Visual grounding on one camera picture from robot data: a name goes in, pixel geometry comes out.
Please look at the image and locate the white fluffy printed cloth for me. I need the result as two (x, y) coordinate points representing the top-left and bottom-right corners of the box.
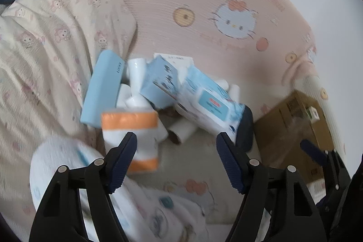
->
(30, 136), (216, 242)

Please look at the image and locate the flat white box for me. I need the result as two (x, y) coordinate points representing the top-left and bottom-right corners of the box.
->
(154, 53), (195, 68)

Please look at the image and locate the cream printed blanket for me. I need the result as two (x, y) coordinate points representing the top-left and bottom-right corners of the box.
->
(0, 0), (138, 203)

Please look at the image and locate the light blue case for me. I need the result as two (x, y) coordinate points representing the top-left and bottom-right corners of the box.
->
(80, 49), (129, 127)

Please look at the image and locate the blue wet wipes pack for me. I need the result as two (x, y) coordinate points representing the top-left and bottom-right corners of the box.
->
(174, 65), (246, 143)

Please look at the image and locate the brown cardboard box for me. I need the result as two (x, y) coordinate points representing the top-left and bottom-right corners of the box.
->
(254, 90), (334, 184)

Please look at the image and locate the white pump bottle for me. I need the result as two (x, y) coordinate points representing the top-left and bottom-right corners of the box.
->
(116, 84), (168, 143)

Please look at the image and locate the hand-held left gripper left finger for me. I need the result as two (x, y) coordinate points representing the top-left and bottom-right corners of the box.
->
(28, 132), (138, 242)

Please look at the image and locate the small white bottle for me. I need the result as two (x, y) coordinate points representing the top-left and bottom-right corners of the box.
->
(220, 80), (241, 104)

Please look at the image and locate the white roll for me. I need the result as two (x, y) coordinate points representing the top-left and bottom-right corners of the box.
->
(169, 117), (199, 144)

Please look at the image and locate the green and white box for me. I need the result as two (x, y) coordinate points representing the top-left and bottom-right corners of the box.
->
(305, 106), (320, 122)

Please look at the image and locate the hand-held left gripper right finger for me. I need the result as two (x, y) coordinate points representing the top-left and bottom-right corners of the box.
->
(216, 132), (328, 242)

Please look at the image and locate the orange and white packet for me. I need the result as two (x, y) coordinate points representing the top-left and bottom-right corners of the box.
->
(101, 109), (159, 174)

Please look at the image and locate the blue illustrated box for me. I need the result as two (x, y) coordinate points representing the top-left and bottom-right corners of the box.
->
(140, 56), (186, 109)

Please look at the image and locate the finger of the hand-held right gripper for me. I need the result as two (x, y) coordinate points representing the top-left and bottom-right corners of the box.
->
(300, 139), (352, 191)

